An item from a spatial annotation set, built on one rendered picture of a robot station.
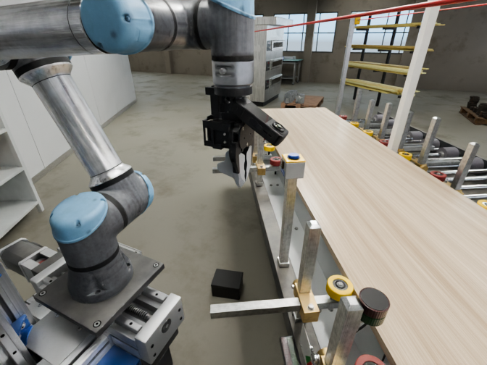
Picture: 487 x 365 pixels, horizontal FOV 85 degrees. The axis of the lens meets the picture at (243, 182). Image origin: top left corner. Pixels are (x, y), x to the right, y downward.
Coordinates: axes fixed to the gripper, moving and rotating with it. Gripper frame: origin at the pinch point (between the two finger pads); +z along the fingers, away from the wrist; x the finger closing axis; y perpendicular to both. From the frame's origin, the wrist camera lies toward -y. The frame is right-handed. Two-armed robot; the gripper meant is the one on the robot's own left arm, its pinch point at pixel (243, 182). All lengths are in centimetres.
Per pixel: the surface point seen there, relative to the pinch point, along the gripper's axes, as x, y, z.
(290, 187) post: -38.7, -1.2, 21.2
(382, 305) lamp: 2.2, -32.2, 20.2
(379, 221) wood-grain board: -62, -36, 42
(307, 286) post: -16.9, -15.3, 43.6
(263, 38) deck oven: -615, 234, -28
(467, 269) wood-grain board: -45, -63, 42
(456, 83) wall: -1120, -276, 108
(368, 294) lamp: 0.4, -29.5, 20.2
